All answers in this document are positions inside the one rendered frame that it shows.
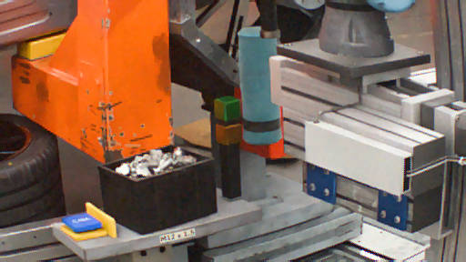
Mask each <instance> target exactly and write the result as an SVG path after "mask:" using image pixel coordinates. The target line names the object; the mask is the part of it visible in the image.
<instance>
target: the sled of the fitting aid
mask: <svg viewBox="0 0 466 262"><path fill-rule="evenodd" d="M362 221H363V215H360V214H357V213H354V212H353V211H350V210H347V209H345V208H343V207H339V206H337V205H334V209H333V211H332V212H330V213H328V214H327V215H325V216H321V217H315V218H312V219H309V220H306V221H303V222H301V223H299V224H296V225H293V226H290V227H284V228H281V229H278V230H275V231H272V232H268V233H266V234H262V235H259V236H254V237H250V238H246V239H243V240H239V241H237V242H234V243H230V244H227V245H224V246H221V247H215V248H213V247H212V248H206V247H203V246H202V245H200V244H198V243H195V242H193V241H192V242H193V243H195V245H193V246H189V247H187V260H188V262H287V261H290V260H292V259H295V258H298V257H303V256H306V255H308V254H310V253H312V252H315V251H318V250H321V249H324V248H326V247H331V246H334V245H337V244H338V243H340V242H342V241H345V240H348V239H351V238H354V237H358V236H359V235H361V234H362V233H363V229H362Z"/></svg>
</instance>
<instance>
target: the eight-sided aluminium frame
mask: <svg viewBox="0 0 466 262"><path fill-rule="evenodd" d="M167 10H168V22H169V25H168V32H169V33H170V34H171V35H172V36H174V38H175V39H177V40H178V41H179V42H180V43H181V44H182V45H183V46H186V47H187V48H188V49H189V50H190V51H191V52H192V53H193V54H194V55H196V56H197V57H198V58H199V59H200V60H201V61H202V62H203V63H204V64H206V65H207V66H208V67H209V68H210V69H211V70H212V71H213V72H214V73H216V74H217V75H218V76H219V78H220V79H222V80H223V81H226V82H227V83H228V84H229V85H232V86H234V87H236V88H239V89H240V80H239V64H238V63H237V62H236V61H235V60H234V59H233V58H232V57H231V56H230V55H228V54H227V53H226V52H225V51H224V50H223V49H222V48H221V47H220V46H218V45H217V44H216V43H214V42H213V41H212V40H211V39H210V38H209V37H208V36H207V35H206V34H205V33H203V32H201V31H200V30H199V29H198V28H197V27H196V25H195V19H196V9H195V0H168V7H167ZM322 20H323V18H322V19H321V21H320V22H319V25H318V26H317V27H316V29H315V30H314V32H312V35H311V37H310V38H309V40H312V39H318V38H319V33H320V31H321V27H322Z"/></svg>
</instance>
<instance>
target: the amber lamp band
mask: <svg viewBox="0 0 466 262"><path fill-rule="evenodd" d="M216 140H217V142H218V143H220V144H221V145H224V146H231V145H235V144H238V143H242V141H243V138H242V125H241V124H239V123H237V124H236V125H233V126H223V125H220V124H216Z"/></svg>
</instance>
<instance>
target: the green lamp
mask: <svg viewBox="0 0 466 262"><path fill-rule="evenodd" d="M215 117H216V118H218V119H221V120H224V121H228V120H233V119H237V118H240V100H239V99H238V98H235V97H233V96H224V97H221V98H216V99H215Z"/></svg>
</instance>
